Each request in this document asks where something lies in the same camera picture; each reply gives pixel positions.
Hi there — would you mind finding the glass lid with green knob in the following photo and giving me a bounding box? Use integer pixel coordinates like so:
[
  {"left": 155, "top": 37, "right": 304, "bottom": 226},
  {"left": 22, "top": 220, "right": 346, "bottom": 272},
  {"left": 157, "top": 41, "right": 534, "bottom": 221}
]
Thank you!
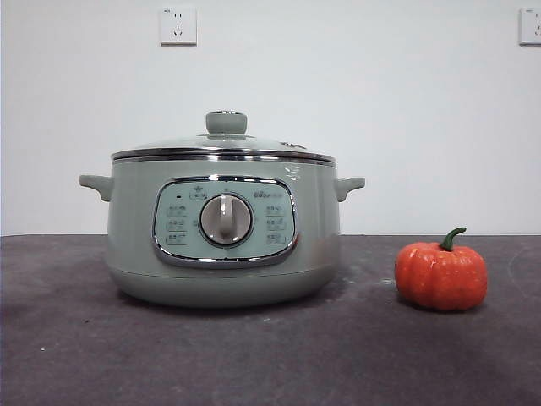
[{"left": 111, "top": 109, "right": 337, "bottom": 164}]

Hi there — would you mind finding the orange toy pumpkin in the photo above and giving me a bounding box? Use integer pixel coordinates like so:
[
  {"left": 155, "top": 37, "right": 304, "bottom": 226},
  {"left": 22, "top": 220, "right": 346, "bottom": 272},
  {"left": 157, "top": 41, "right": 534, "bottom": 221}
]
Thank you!
[{"left": 394, "top": 227, "right": 489, "bottom": 313}]

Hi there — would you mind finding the white wall socket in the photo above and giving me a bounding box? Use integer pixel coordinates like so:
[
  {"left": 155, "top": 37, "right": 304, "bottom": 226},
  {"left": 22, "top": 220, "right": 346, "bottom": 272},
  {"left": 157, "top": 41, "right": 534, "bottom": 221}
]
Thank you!
[
  {"left": 159, "top": 6, "right": 199, "bottom": 47},
  {"left": 518, "top": 7, "right": 541, "bottom": 47}
]

